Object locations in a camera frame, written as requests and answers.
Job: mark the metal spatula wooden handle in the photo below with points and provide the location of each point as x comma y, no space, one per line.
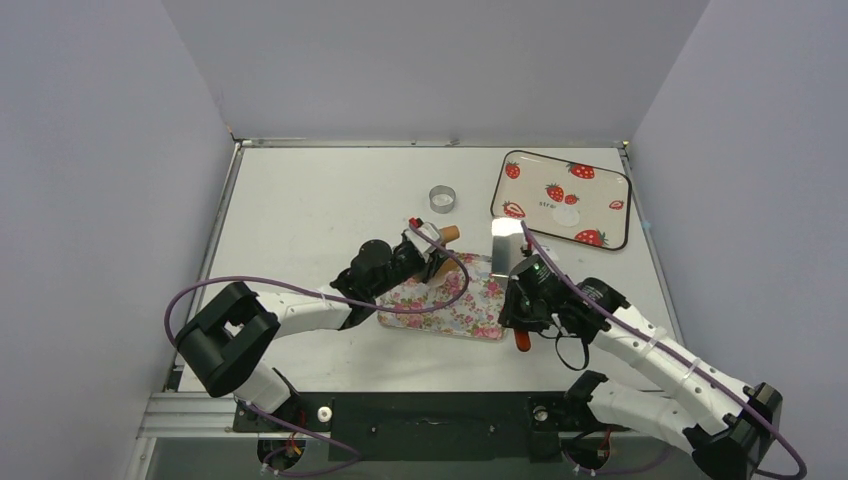
508,240

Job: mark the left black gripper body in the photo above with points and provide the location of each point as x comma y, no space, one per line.
404,266

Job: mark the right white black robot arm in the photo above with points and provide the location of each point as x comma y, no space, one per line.
716,419

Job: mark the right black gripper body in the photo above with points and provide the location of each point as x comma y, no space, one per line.
519,312

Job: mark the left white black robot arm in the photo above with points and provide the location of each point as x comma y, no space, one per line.
224,343

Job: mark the floral pattern tray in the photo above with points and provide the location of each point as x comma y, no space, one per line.
448,310

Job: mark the flat round dumpling wrapper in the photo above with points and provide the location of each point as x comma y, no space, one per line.
566,215

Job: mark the aluminium front rail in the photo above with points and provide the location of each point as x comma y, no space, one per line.
195,415

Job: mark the white dough piece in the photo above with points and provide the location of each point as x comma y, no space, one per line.
437,280

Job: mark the strawberry pattern tray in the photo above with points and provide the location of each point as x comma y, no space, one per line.
531,185

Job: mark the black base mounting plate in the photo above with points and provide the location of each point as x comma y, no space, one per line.
448,426

